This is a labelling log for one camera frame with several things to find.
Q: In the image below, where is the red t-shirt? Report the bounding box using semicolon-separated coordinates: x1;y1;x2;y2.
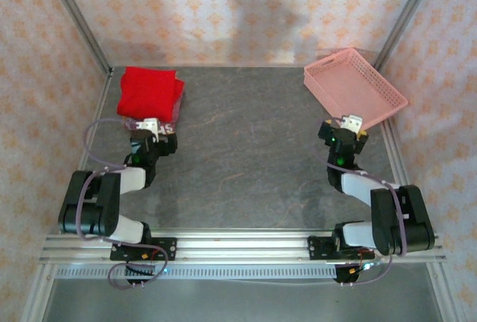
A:
116;66;186;121

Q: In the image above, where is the maroon printed folded t-shirt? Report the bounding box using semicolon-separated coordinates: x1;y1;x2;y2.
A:
121;90;185;135

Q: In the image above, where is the pink plastic basket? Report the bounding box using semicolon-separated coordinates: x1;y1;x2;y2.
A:
303;47;410;131

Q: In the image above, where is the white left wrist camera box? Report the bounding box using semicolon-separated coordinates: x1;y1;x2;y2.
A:
135;117;162;133

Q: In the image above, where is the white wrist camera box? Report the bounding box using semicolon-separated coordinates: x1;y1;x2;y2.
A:
135;117;162;133
340;114;364;133

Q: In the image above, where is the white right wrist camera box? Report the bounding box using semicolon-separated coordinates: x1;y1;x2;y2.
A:
340;114;364;133

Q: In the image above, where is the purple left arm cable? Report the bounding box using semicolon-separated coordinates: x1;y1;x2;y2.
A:
74;117;169;290

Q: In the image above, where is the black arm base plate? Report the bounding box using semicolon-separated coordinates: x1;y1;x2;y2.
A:
110;237;177;262
307;235;374;262

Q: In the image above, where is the black under-rail bracket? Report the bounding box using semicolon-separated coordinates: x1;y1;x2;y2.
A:
124;263;158;288
332;264;361;288

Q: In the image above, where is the aluminium mounting rail beam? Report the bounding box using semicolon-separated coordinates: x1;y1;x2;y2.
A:
39;230;447;264

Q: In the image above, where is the aluminium frame post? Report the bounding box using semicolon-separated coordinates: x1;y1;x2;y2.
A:
40;0;113;77
373;0;443;72

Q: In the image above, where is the grey slotted cable duct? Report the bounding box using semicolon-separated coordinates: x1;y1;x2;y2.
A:
55;265;338;280

